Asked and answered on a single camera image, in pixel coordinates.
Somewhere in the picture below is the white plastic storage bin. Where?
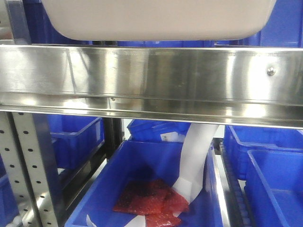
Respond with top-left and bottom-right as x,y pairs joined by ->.
42,0 -> 275,41

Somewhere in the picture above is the blue bin centre rear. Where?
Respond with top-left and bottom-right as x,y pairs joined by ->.
127,119 -> 191,142

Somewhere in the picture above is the blue bin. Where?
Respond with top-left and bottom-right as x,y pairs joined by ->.
244,150 -> 303,227
23,0 -> 93,45
214,0 -> 303,48
127,119 -> 191,142
47,114 -> 105,169
223,125 -> 303,180
65,140 -> 223,227
0,159 -> 19,227

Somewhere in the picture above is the blue bin centre front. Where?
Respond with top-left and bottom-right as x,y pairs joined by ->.
65,140 -> 223,227

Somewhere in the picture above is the blue bin lower left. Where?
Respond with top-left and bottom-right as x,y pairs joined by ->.
47,114 -> 105,169

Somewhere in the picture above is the blue bin right rear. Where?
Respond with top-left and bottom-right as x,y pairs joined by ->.
223,125 -> 303,180

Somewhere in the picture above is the stainless steel shelf beam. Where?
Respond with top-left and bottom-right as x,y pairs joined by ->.
0,45 -> 303,129

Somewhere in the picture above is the perforated steel shelf upright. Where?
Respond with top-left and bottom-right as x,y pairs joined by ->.
0,0 -> 66,227

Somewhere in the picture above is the blue bin upper left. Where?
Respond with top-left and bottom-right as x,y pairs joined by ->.
23,0 -> 93,45

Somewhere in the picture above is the blue bin right front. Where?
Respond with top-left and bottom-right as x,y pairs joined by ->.
244,150 -> 303,227

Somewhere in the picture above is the blue bin upper right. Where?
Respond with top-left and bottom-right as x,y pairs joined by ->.
214,0 -> 303,48

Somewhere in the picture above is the blue bin far left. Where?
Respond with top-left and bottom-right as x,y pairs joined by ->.
0,159 -> 19,227

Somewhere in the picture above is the white curved paper strip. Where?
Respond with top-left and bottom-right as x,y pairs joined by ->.
173,123 -> 219,203

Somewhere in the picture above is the black roller rail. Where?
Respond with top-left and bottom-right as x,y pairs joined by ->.
219,142 -> 252,227

